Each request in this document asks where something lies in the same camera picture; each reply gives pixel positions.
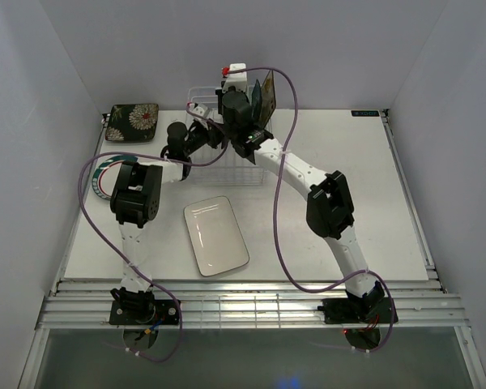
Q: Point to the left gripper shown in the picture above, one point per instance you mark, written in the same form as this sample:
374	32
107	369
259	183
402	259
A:
215	134

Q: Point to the teal square plate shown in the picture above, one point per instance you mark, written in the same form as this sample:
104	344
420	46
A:
256	101

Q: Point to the cream square flower plate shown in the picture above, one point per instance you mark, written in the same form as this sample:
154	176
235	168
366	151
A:
268	99

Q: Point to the round white green-rimmed plate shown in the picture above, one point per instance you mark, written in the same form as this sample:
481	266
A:
105	175

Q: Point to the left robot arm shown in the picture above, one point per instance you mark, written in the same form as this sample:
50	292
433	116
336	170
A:
135	202

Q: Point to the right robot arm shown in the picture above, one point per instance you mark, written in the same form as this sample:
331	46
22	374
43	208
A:
329	205

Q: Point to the black floral plate back left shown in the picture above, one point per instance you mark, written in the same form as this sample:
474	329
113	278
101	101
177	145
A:
134	123

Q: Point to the white rectangular plate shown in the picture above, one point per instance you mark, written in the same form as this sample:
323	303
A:
215	236

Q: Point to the dark label sticker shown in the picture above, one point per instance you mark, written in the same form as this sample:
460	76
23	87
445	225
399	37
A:
365	113

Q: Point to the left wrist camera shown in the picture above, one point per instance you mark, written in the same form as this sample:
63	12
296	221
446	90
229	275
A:
198	112

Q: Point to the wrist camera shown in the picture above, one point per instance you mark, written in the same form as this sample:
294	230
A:
198	112
235	78

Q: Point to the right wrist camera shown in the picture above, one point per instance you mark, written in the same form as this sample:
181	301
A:
235	78

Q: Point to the white wire dish rack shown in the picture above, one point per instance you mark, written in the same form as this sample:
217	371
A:
230	169

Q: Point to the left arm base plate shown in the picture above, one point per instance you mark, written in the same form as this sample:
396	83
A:
157	311

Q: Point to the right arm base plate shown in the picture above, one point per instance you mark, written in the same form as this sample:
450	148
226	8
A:
344	311

